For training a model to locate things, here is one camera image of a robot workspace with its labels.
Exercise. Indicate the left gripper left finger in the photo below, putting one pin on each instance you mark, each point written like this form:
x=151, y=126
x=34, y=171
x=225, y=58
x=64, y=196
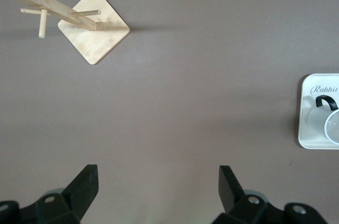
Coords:
x=79, y=195

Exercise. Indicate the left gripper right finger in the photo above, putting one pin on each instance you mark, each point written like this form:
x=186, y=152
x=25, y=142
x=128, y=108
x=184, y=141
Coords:
x=235, y=200

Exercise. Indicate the cream plastic tray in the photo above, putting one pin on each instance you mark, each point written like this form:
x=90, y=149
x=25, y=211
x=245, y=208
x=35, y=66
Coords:
x=306, y=136

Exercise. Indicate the wooden mug tree rack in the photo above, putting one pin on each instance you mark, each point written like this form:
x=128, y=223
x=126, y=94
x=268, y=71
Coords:
x=92, y=38

